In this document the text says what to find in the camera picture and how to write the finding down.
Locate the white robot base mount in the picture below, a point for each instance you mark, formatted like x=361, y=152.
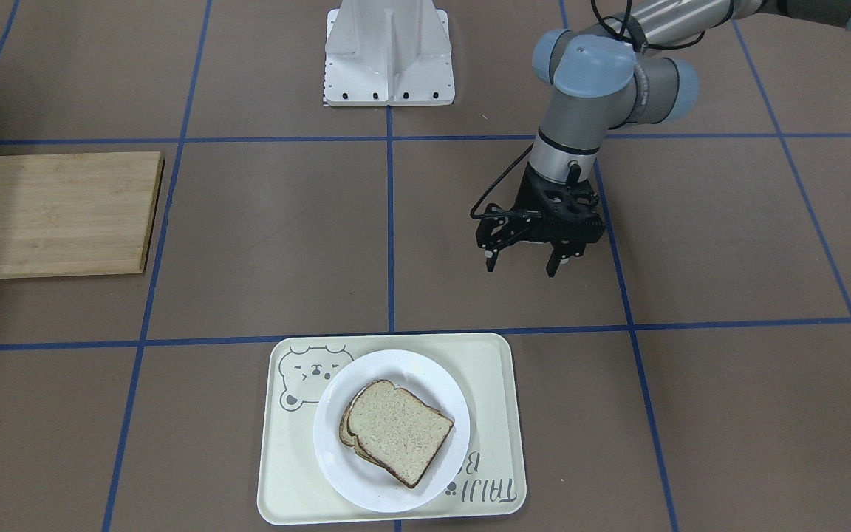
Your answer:
x=388, y=53

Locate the white round plate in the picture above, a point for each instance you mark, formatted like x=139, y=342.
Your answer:
x=363, y=484

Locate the bread slice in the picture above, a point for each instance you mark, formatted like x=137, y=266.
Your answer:
x=399, y=430
x=349, y=439

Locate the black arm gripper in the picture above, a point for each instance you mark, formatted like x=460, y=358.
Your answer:
x=525, y=199

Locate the cream bear serving tray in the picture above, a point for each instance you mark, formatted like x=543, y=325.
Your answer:
x=291, y=487

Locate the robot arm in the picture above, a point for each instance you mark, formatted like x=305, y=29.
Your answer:
x=612, y=75

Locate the bamboo cutting board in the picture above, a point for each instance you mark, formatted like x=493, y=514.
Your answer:
x=77, y=214

